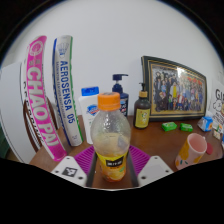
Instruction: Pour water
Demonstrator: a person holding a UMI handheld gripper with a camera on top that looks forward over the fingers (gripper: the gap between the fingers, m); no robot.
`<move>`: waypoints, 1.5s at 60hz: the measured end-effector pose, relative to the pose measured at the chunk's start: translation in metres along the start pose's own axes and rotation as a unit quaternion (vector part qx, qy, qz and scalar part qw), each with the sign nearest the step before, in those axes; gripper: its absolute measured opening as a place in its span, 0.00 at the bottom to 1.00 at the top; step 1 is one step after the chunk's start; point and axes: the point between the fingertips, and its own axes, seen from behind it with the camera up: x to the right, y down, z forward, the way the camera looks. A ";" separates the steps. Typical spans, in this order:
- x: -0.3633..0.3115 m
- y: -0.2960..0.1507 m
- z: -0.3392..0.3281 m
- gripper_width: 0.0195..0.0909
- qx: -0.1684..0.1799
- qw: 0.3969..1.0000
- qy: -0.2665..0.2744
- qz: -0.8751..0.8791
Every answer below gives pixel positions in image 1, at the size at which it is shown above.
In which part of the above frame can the white green shuttlecock tube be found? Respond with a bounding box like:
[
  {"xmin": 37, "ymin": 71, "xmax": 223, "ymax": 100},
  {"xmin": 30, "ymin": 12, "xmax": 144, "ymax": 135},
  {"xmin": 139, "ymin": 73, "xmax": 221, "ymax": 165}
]
[{"xmin": 51, "ymin": 34, "xmax": 84, "ymax": 148}]

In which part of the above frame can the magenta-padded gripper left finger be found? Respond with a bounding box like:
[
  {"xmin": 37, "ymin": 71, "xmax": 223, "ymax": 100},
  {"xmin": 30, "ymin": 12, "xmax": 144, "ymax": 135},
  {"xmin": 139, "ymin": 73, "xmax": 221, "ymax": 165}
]
[{"xmin": 50, "ymin": 144, "xmax": 99, "ymax": 188}]

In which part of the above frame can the pink mug with yellow spots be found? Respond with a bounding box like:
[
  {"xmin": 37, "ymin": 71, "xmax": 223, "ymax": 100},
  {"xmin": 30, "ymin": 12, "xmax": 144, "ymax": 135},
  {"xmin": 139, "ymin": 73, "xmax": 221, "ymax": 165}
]
[{"xmin": 174, "ymin": 132, "xmax": 208, "ymax": 171}]

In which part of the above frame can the brown pump bottle yellow label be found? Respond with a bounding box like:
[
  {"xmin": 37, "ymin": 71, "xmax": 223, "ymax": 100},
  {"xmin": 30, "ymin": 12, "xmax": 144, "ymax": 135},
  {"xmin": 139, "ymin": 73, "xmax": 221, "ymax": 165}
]
[{"xmin": 133, "ymin": 82, "xmax": 152, "ymax": 130}]

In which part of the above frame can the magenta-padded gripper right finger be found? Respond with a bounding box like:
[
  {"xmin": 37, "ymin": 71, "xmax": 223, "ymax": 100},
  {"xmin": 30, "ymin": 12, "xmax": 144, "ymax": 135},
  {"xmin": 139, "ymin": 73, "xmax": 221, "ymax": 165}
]
[{"xmin": 125, "ymin": 144, "xmax": 174, "ymax": 188}]

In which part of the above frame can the beige snack packet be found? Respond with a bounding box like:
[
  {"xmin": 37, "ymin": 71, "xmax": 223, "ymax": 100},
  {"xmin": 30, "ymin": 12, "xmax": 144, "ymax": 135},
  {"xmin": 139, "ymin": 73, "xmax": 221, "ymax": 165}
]
[{"xmin": 213, "ymin": 124, "xmax": 224, "ymax": 140}]

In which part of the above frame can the dark blue pump bottle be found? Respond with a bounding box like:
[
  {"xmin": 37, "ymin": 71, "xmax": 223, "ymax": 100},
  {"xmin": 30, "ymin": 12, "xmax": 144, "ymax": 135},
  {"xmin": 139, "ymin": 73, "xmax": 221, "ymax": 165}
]
[{"xmin": 111, "ymin": 73, "xmax": 130, "ymax": 118}]

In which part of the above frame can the pink shuttlecock tube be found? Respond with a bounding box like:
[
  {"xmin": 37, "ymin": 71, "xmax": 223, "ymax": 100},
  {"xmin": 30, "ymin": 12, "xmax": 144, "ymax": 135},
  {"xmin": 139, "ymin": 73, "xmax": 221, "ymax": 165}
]
[{"xmin": 20, "ymin": 35, "xmax": 68, "ymax": 162}]

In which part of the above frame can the white bottle with blue cap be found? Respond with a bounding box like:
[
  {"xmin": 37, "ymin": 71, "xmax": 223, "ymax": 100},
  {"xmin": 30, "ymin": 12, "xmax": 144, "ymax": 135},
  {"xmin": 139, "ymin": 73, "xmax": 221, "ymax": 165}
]
[{"xmin": 78, "ymin": 86, "xmax": 100, "ymax": 145}]

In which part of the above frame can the blue tissue pack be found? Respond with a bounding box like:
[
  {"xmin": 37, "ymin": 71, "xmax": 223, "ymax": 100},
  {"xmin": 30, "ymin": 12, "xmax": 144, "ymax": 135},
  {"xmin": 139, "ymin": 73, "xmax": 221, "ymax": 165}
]
[{"xmin": 197, "ymin": 115, "xmax": 214, "ymax": 133}]

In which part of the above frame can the framed group photo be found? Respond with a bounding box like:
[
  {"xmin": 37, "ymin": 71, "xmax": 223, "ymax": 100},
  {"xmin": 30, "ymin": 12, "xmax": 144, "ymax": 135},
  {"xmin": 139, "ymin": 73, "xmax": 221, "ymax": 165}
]
[{"xmin": 140, "ymin": 55, "xmax": 208, "ymax": 122}]

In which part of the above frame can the white printed gift bag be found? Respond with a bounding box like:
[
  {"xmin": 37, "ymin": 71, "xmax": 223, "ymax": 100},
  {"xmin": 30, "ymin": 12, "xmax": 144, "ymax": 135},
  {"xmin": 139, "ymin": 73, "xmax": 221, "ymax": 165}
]
[{"xmin": 208, "ymin": 79, "xmax": 224, "ymax": 126}]

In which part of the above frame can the orange juice bottle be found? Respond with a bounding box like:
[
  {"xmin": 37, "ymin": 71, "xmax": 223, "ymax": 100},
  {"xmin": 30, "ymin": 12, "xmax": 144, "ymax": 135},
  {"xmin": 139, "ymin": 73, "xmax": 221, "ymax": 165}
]
[{"xmin": 90, "ymin": 91, "xmax": 132, "ymax": 183}]

